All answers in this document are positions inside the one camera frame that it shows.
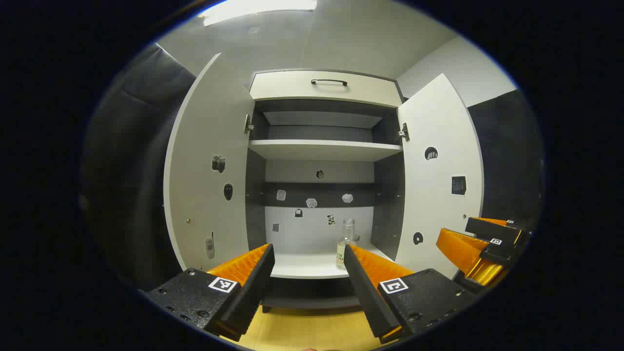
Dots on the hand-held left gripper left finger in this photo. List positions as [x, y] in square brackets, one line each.
[253, 287]

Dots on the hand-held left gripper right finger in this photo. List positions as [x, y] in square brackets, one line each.
[365, 292]

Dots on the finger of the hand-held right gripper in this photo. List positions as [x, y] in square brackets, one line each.
[495, 251]
[492, 230]

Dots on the white door with cat sticker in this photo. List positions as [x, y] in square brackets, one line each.
[438, 204]

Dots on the clear glass bottle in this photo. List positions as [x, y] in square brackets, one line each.
[347, 231]

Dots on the white door with phone sticker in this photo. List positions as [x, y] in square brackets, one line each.
[204, 161]

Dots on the white and grey cabinet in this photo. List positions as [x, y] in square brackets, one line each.
[321, 148]

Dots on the metal door hinge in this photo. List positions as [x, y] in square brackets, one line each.
[248, 124]
[404, 132]

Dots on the white cabinet drawer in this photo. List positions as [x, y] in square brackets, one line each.
[292, 87]

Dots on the black backdrop cloth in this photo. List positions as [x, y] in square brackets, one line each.
[131, 170]
[507, 161]

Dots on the ceiling light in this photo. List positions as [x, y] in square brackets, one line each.
[258, 9]

